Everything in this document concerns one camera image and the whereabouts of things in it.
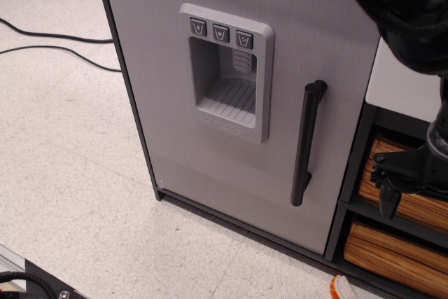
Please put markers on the lower woven storage basket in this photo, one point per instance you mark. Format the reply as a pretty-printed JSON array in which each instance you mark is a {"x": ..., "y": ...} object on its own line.
[{"x": 399, "y": 259}]

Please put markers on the woven storage basket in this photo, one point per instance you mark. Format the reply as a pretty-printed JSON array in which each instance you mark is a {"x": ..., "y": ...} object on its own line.
[
  {"x": 425, "y": 211},
  {"x": 399, "y": 259}
]

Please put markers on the black door handle bar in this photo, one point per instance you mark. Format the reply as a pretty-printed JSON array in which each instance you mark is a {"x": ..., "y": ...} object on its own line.
[{"x": 313, "y": 93}]

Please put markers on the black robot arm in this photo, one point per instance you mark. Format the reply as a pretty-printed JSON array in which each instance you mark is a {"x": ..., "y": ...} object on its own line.
[{"x": 416, "y": 33}]

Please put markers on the grey toy fridge door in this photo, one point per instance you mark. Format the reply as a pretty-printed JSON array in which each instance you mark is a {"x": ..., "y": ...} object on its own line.
[{"x": 329, "y": 40}]

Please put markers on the upper woven storage basket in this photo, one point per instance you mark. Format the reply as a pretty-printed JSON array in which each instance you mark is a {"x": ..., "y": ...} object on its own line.
[{"x": 425, "y": 211}]

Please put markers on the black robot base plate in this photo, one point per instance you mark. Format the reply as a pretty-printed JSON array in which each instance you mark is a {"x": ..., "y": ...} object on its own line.
[{"x": 20, "y": 278}]

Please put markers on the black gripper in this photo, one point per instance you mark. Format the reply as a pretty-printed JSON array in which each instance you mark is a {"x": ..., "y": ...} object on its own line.
[{"x": 422, "y": 170}]

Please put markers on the dark toy kitchen cabinet frame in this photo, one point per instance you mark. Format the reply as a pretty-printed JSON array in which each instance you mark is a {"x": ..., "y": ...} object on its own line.
[{"x": 373, "y": 121}]

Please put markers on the orange white object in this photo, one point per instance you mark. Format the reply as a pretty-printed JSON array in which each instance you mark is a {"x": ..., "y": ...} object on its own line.
[{"x": 340, "y": 288}]

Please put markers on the grey ice dispenser panel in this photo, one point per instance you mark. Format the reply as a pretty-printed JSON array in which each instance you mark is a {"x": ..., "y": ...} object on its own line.
[{"x": 229, "y": 61}]

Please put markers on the white cabinet panel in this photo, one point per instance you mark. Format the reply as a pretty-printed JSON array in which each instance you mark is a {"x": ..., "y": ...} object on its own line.
[{"x": 394, "y": 87}]

